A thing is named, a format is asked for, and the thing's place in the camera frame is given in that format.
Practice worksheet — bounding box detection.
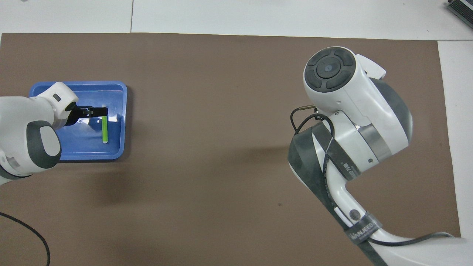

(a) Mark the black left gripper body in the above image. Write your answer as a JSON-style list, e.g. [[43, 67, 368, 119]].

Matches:
[[65, 105, 93, 128]]

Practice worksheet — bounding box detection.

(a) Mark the green pen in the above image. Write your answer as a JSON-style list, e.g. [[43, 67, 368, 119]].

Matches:
[[102, 105, 109, 144]]

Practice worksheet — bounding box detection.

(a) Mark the blue plastic tray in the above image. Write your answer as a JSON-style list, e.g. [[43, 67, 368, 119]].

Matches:
[[28, 81, 128, 161]]

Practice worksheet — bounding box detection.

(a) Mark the brown table mat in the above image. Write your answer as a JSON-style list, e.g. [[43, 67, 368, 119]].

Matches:
[[0, 33, 465, 266]]

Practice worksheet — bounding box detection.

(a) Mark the grey ribbed device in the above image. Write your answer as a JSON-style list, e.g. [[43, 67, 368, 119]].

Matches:
[[445, 0, 473, 28]]

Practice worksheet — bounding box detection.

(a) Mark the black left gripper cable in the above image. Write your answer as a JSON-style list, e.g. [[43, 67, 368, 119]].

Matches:
[[0, 212, 50, 266]]

